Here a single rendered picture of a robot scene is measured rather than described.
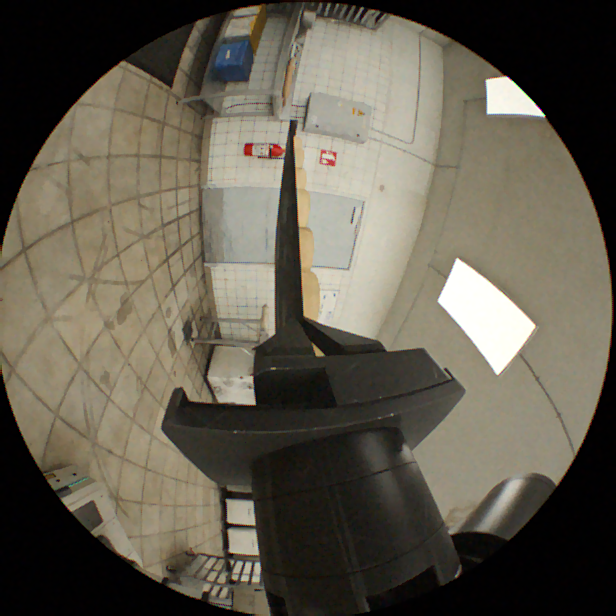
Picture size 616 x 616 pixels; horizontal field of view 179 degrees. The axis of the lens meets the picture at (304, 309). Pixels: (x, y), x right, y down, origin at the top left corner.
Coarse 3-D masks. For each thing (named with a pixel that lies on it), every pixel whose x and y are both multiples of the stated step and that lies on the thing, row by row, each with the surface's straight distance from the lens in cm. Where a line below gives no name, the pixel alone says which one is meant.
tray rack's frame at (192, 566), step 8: (192, 552) 270; (200, 552) 274; (192, 560) 252; (200, 560) 271; (232, 560) 264; (240, 560) 262; (248, 560) 260; (256, 560) 260; (176, 568) 230; (184, 568) 233; (192, 568) 250; (208, 568) 282; (200, 576) 274; (184, 584) 235; (192, 584) 254; (200, 584) 276
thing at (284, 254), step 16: (288, 144) 34; (288, 160) 29; (288, 176) 26; (288, 192) 24; (288, 208) 22; (288, 224) 20; (288, 240) 19; (288, 256) 19; (288, 272) 18; (288, 288) 18; (288, 304) 18
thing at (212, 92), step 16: (272, 16) 352; (288, 16) 349; (224, 32) 261; (288, 32) 234; (304, 32) 329; (288, 48) 213; (208, 64) 224; (288, 64) 244; (208, 80) 219; (208, 96) 199; (224, 96) 197; (272, 96) 195; (240, 112) 251; (256, 112) 248; (272, 112) 246; (288, 112) 252
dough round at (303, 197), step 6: (300, 192) 23; (306, 192) 23; (300, 198) 22; (306, 198) 22; (300, 204) 22; (306, 204) 22; (300, 210) 22; (306, 210) 22; (300, 216) 22; (306, 216) 22; (300, 222) 22; (306, 222) 23
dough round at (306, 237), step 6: (300, 228) 20; (306, 228) 20; (300, 234) 19; (306, 234) 19; (312, 234) 19; (300, 240) 18; (306, 240) 19; (312, 240) 19; (300, 246) 18; (306, 246) 18; (312, 246) 19; (300, 252) 18; (306, 252) 18; (312, 252) 19; (306, 258) 18; (312, 258) 19; (306, 264) 19; (306, 270) 19
